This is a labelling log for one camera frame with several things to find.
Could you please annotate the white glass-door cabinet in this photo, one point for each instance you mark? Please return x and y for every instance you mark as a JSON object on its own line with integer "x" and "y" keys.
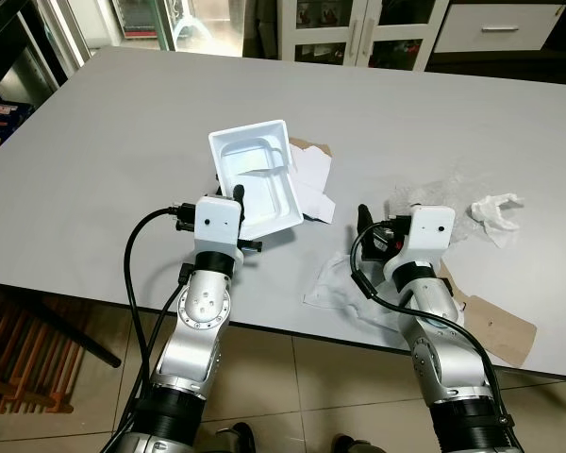
{"x": 363, "y": 28}

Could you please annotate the white plastic tray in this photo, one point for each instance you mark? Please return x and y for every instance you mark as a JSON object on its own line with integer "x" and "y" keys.
{"x": 259, "y": 175}

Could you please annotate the white flattened paper box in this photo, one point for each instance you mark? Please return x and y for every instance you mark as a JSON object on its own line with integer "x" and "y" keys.
{"x": 313, "y": 175}

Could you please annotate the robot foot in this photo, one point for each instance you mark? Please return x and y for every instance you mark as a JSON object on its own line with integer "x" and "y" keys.
{"x": 228, "y": 439}
{"x": 358, "y": 444}

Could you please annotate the blue printed boxes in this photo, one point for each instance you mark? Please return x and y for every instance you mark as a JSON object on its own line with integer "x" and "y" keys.
{"x": 5, "y": 118}

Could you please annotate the crumpled clear plastic wrap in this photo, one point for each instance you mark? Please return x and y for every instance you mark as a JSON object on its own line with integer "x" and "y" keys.
{"x": 443, "y": 189}

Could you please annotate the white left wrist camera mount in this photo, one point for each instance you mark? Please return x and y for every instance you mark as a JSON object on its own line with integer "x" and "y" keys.
{"x": 219, "y": 219}

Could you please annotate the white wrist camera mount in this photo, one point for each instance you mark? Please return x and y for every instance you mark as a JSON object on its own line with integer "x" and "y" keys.
{"x": 429, "y": 226}
{"x": 219, "y": 219}

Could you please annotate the flat clear plastic bag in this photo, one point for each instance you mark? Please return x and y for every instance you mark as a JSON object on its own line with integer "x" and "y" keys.
{"x": 335, "y": 288}

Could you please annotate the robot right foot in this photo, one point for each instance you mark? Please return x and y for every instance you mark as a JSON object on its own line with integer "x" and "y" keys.
{"x": 358, "y": 444}

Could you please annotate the glass door display fridge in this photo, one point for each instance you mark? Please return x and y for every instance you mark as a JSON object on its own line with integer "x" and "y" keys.
{"x": 212, "y": 24}

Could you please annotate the large brown cardboard sheet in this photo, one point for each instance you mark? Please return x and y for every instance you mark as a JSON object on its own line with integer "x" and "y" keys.
{"x": 500, "y": 330}

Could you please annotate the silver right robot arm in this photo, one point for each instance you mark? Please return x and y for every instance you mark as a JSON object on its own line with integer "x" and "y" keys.
{"x": 443, "y": 359}

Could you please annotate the black framed glass cabinet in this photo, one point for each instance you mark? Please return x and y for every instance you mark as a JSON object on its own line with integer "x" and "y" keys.
{"x": 19, "y": 47}

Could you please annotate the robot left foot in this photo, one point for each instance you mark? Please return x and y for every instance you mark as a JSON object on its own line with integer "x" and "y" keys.
{"x": 228, "y": 439}

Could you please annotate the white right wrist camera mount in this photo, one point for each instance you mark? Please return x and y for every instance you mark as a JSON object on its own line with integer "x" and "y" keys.
{"x": 429, "y": 226}

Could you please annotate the black table leg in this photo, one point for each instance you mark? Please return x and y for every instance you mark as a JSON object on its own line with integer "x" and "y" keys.
{"x": 85, "y": 344}

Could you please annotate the crumpled white tissue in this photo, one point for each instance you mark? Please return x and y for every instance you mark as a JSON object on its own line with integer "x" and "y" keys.
{"x": 495, "y": 215}

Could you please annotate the white drawer front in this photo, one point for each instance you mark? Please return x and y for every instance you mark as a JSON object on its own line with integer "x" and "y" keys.
{"x": 500, "y": 28}

